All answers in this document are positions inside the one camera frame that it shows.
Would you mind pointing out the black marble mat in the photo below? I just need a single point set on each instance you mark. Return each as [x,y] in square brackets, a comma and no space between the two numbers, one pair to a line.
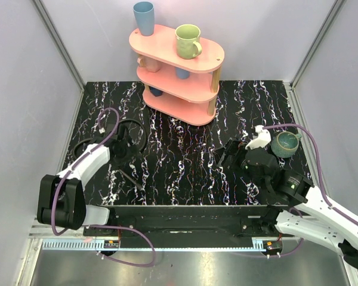
[177,166]

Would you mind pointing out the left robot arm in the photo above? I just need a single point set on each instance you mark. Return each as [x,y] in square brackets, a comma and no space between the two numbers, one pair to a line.
[61,197]

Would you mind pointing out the green mug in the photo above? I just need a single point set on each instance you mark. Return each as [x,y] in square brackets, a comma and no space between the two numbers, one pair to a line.
[188,41]

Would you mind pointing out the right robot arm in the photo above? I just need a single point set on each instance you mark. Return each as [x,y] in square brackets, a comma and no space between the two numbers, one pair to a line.
[334,227]

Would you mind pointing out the teal ceramic cup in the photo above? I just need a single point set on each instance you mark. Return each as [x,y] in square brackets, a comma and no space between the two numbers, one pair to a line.
[285,144]

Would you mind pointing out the dark blue cup lower shelf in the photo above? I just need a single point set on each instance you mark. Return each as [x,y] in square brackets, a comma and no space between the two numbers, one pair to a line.
[155,92]

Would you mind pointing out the blue plastic tumbler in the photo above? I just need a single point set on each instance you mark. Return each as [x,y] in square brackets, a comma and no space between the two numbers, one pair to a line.
[145,17]

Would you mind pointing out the pink mug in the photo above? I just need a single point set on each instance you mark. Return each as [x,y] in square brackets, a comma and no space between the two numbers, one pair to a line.
[151,65]

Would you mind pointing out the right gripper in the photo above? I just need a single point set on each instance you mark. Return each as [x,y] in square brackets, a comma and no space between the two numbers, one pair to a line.
[233,147]

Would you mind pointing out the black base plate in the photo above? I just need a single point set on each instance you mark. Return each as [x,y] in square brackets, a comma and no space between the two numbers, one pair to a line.
[190,226]

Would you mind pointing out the pink three-tier shelf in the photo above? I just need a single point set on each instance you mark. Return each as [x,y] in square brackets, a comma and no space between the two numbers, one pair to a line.
[190,100]

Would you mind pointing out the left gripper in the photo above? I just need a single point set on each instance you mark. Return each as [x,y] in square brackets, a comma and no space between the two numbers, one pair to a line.
[126,138]

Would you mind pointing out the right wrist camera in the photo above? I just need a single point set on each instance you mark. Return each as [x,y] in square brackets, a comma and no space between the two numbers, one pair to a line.
[262,139]

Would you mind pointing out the blue cup middle shelf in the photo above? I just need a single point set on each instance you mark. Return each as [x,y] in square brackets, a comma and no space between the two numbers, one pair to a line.
[182,73]

